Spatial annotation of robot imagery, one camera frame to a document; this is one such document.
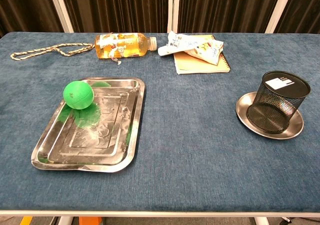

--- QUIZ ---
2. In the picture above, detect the green ball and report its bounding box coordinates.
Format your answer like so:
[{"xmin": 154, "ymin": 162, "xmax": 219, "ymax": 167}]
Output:
[{"xmin": 62, "ymin": 80, "xmax": 95, "ymax": 110}]

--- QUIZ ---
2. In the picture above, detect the black cylindrical jar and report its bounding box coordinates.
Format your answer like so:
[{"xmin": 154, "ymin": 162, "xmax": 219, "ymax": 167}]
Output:
[{"xmin": 246, "ymin": 70, "xmax": 312, "ymax": 135}]

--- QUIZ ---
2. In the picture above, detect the blue table cloth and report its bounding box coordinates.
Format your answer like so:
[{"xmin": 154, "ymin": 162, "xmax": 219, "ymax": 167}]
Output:
[{"xmin": 0, "ymin": 31, "xmax": 320, "ymax": 212}]

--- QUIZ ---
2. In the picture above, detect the tan spiral notebook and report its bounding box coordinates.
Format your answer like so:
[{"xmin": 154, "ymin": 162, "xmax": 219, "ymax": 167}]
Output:
[{"xmin": 173, "ymin": 34, "xmax": 231, "ymax": 75}]

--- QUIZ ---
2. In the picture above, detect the rectangular steel tray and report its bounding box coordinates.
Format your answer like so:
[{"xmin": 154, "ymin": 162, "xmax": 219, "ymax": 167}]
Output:
[{"xmin": 30, "ymin": 76, "xmax": 146, "ymax": 173}]

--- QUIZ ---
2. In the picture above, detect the yellow tea bottle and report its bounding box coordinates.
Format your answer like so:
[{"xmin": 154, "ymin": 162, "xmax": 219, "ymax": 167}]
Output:
[{"xmin": 94, "ymin": 32, "xmax": 158, "ymax": 60}]

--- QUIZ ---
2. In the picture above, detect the white crumpled snack packet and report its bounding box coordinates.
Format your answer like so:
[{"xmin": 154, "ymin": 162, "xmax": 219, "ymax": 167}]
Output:
[{"xmin": 157, "ymin": 31, "xmax": 225, "ymax": 66}]

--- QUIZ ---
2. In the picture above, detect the dark brown curtain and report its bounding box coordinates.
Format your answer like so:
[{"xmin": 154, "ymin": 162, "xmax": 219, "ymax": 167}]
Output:
[
  {"xmin": 58, "ymin": 0, "xmax": 170, "ymax": 34},
  {"xmin": 274, "ymin": 0, "xmax": 320, "ymax": 35},
  {"xmin": 177, "ymin": 0, "xmax": 285, "ymax": 34},
  {"xmin": 0, "ymin": 0, "xmax": 65, "ymax": 38}
]

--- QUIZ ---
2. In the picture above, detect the orange object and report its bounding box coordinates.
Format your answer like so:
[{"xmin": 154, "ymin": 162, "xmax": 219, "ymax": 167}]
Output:
[{"xmin": 79, "ymin": 216, "xmax": 103, "ymax": 225}]

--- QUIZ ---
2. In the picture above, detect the round steel plate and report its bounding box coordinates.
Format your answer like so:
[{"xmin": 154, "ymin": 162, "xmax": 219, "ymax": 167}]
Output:
[{"xmin": 235, "ymin": 91, "xmax": 305, "ymax": 140}]

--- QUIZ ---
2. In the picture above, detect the white partition post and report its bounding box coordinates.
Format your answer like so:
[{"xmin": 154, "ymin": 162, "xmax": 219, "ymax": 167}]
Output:
[
  {"xmin": 47, "ymin": 0, "xmax": 75, "ymax": 33},
  {"xmin": 264, "ymin": 0, "xmax": 296, "ymax": 34},
  {"xmin": 166, "ymin": 0, "xmax": 181, "ymax": 34}
]

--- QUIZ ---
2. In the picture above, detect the beige braided rope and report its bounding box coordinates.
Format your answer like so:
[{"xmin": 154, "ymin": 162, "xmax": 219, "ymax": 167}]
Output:
[{"xmin": 10, "ymin": 42, "xmax": 96, "ymax": 62}]

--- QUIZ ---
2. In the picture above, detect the white table frame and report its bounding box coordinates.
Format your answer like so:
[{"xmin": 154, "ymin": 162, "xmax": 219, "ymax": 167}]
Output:
[{"xmin": 0, "ymin": 209, "xmax": 320, "ymax": 225}]

